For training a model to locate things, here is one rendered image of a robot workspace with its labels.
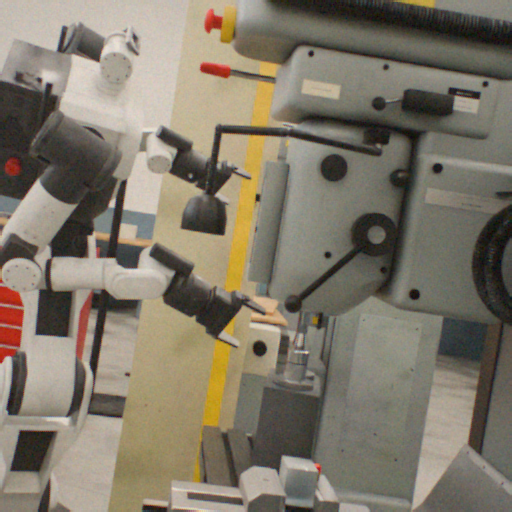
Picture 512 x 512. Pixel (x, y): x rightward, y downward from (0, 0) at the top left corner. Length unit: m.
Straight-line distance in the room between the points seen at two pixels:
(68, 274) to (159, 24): 8.95
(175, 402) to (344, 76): 2.10
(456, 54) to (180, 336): 2.04
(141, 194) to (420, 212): 9.15
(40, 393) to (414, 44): 1.08
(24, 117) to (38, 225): 0.23
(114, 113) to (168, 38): 8.84
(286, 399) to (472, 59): 0.78
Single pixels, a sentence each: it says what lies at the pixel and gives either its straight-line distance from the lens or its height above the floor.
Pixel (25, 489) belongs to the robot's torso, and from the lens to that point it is 2.10.
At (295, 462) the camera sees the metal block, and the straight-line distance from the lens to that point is 1.43.
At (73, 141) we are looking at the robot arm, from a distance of 1.62.
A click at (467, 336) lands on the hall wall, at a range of 11.22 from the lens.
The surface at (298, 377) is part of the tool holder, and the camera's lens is 1.78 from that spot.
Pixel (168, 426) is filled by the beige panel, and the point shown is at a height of 0.59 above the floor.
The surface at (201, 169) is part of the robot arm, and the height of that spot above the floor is 1.55.
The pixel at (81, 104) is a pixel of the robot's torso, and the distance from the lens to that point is 1.75.
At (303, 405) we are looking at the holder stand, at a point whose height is 1.08.
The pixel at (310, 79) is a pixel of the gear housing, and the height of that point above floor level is 1.68.
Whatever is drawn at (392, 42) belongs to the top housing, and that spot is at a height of 1.75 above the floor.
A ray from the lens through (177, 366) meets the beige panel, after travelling 3.20.
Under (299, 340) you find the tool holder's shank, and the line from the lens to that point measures 1.77.
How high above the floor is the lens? 1.46
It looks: 3 degrees down
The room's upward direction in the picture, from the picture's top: 9 degrees clockwise
